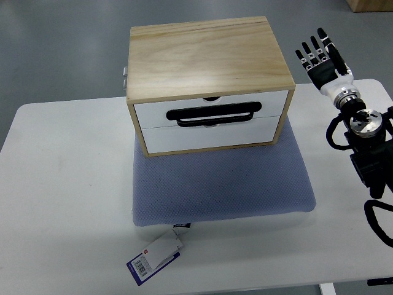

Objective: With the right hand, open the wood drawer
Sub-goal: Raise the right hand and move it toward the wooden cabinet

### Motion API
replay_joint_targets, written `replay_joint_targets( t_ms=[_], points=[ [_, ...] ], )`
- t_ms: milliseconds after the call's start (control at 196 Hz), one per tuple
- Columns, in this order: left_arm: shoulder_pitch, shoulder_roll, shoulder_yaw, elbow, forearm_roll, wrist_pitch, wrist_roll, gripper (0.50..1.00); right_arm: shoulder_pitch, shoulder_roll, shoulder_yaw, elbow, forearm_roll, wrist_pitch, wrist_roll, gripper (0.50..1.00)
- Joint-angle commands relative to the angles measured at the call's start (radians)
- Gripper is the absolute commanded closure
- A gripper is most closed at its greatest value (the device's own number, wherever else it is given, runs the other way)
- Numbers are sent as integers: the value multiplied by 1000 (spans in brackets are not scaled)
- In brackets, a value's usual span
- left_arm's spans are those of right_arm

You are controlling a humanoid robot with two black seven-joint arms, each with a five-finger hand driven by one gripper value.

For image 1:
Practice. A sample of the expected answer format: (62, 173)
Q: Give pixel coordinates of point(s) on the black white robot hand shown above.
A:
(326, 68)

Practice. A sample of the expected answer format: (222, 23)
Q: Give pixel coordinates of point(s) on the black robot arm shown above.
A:
(366, 136)

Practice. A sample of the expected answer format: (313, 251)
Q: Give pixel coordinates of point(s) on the white blue product tag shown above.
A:
(155, 257)

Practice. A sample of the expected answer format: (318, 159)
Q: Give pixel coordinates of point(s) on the wooden furniture corner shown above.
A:
(370, 5)

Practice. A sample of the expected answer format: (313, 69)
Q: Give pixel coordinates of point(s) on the blue mesh cushion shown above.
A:
(220, 185)

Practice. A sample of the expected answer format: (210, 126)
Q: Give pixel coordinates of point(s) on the wooden drawer cabinet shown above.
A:
(208, 59)

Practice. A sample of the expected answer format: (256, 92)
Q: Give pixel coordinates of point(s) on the dark object at table edge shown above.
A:
(380, 281)

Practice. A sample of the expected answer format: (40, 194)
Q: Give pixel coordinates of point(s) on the white drawer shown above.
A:
(170, 139)
(153, 115)

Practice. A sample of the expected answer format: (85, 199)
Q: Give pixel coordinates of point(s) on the black drawer handle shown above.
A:
(214, 115)

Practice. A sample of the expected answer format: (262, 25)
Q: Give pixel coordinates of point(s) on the white table leg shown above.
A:
(327, 289)

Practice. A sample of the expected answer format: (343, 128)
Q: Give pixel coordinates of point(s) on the metal bracket behind cabinet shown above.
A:
(125, 77)

